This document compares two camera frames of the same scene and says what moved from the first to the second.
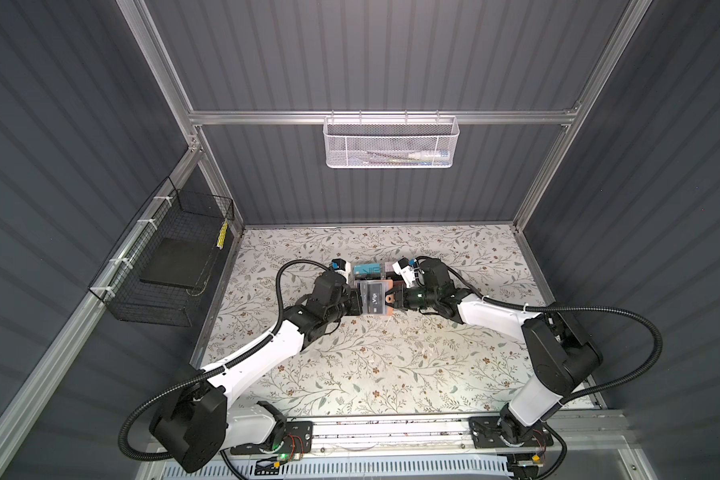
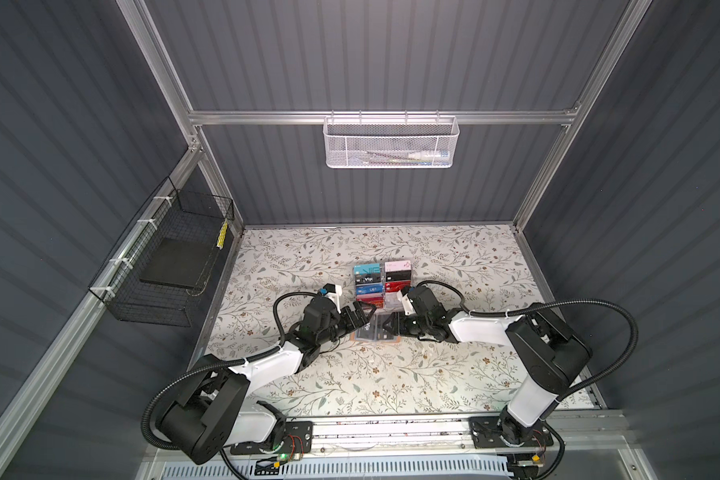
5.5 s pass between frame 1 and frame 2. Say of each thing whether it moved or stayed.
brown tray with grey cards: moved
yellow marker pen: stayed
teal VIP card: stayed
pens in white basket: stayed
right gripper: moved
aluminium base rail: stayed
